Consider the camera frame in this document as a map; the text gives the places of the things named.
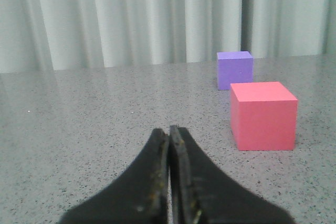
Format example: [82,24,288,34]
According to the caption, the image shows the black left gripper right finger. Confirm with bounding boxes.
[170,125,294,223]

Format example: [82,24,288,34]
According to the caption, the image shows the purple foam cube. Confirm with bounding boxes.
[217,51,254,90]

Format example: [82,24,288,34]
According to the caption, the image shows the pale green curtain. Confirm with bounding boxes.
[1,0,335,73]

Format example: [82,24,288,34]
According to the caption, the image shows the red foam cube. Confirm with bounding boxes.
[230,82,298,151]

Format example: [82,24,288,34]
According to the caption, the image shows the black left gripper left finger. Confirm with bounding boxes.
[60,129,169,223]

